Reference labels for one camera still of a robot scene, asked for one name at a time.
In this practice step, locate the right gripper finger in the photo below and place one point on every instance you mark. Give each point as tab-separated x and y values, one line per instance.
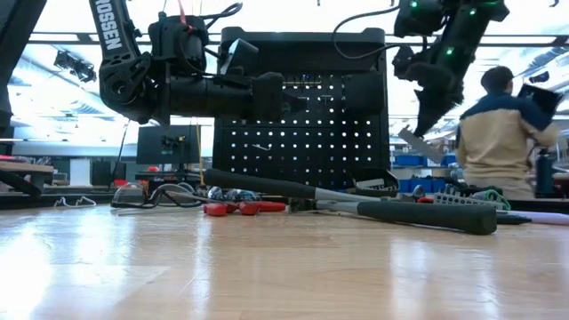
424	115
449	104

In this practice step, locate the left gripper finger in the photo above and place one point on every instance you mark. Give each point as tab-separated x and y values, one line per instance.
293	104

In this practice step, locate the white box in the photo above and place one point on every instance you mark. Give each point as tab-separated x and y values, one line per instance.
80	172

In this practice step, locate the silver U-shaped peg hook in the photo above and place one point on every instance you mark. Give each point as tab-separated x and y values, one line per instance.
261	146
75	202

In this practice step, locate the black pegboard box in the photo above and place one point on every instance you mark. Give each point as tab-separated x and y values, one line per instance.
364	91

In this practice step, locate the black aluminium table frame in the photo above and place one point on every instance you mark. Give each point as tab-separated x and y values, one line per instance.
44	200

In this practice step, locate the person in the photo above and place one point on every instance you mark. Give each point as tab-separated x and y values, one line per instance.
493	133

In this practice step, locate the wide blue storage bin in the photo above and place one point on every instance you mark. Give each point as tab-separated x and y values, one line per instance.
418	186

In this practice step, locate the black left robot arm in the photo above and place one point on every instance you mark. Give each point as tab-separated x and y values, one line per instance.
120	66

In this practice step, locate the black monitor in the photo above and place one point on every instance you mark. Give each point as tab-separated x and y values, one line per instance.
169	144

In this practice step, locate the small black ceiling camera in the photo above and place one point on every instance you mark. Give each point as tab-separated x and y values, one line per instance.
539	76

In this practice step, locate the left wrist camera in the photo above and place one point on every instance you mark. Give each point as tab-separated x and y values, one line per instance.
268	97

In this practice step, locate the grey perforated beam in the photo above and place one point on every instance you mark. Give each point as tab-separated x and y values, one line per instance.
420	144
369	183
467	200

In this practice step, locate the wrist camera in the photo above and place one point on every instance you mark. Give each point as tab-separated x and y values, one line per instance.
268	97
429	75

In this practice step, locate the black open bin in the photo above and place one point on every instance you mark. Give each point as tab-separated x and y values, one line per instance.
387	175

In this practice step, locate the dark blue bottle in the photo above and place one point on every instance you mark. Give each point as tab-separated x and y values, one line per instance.
544	173

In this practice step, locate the small red container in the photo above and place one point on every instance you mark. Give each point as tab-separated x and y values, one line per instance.
121	182

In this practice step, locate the small silver peg hook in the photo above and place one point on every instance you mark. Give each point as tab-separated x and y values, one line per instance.
306	89
326	98

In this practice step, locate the red flat tool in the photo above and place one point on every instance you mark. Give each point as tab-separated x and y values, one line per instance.
424	200

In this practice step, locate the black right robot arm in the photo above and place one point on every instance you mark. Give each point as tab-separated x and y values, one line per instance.
462	35

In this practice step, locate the dark laptop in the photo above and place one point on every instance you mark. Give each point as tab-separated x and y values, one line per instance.
540	100

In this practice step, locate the black ceiling-mounted device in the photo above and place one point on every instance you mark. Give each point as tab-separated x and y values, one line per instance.
75	66

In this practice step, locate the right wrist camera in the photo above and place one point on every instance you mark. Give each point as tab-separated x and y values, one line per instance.
429	75

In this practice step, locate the black pegboard tool cart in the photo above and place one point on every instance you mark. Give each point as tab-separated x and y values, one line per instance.
311	49

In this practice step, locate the wooden side bench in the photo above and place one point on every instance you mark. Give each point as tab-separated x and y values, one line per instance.
26	167

